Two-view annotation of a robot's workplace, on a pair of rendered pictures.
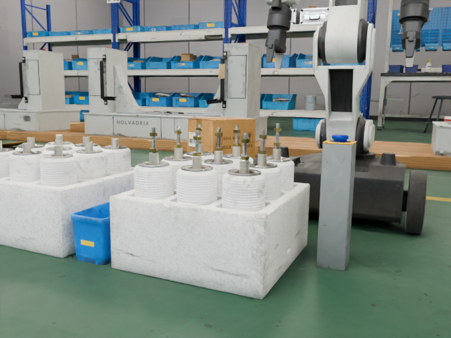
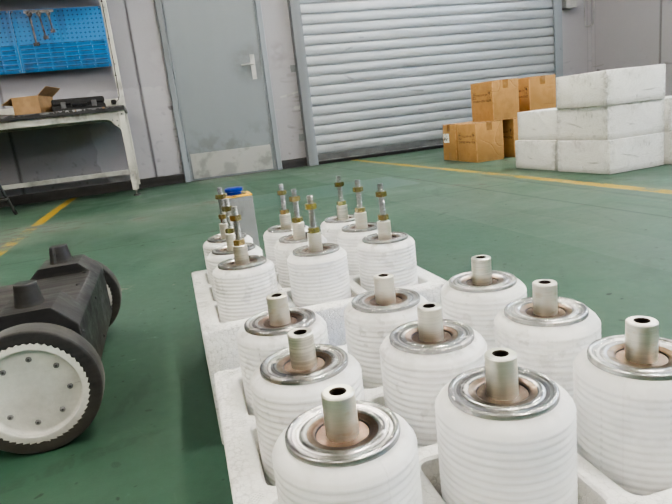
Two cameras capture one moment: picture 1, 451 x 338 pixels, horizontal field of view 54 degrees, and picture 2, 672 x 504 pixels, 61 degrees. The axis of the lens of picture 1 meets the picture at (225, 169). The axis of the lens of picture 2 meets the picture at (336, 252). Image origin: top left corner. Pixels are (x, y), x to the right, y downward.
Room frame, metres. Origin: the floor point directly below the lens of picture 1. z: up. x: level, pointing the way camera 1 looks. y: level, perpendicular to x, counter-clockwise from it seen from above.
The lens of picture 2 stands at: (1.69, 0.83, 0.45)
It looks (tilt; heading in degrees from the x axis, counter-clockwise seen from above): 13 degrees down; 231
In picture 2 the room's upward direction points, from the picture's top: 7 degrees counter-clockwise
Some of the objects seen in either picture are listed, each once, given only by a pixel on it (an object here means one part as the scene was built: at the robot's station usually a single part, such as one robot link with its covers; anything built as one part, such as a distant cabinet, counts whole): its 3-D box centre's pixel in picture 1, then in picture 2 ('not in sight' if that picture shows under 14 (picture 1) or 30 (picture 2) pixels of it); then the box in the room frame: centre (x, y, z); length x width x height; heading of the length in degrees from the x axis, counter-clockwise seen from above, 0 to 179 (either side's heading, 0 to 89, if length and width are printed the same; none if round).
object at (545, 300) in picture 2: (27, 148); (545, 298); (1.23, 0.56, 0.26); 0.02 x 0.02 x 0.03
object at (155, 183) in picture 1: (154, 201); (390, 291); (1.06, 0.17, 0.16); 0.10 x 0.10 x 0.18
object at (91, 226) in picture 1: (123, 224); not in sight; (1.18, 0.28, 0.06); 0.30 x 0.11 x 0.12; 155
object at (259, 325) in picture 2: (115, 147); (280, 321); (1.39, 0.35, 0.25); 0.08 x 0.08 x 0.01
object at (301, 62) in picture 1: (313, 60); not in sight; (5.89, -1.13, 0.89); 0.50 x 0.38 x 0.21; 156
